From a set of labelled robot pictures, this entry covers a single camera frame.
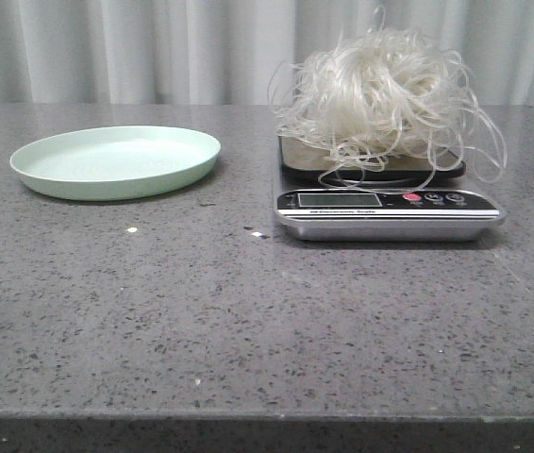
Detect silver black kitchen scale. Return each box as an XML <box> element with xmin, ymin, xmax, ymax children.
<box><xmin>274</xmin><ymin>137</ymin><xmax>506</xmax><ymax>242</ymax></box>

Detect white vermicelli noodle bundle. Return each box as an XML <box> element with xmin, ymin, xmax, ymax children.
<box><xmin>267</xmin><ymin>23</ymin><xmax>508</xmax><ymax>190</ymax></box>

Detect light green round plate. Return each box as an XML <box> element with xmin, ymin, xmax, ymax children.
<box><xmin>9</xmin><ymin>126</ymin><xmax>221</xmax><ymax>201</ymax></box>

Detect white pleated curtain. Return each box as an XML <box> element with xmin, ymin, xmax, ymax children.
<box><xmin>0</xmin><ymin>1</ymin><xmax>534</xmax><ymax>106</ymax></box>

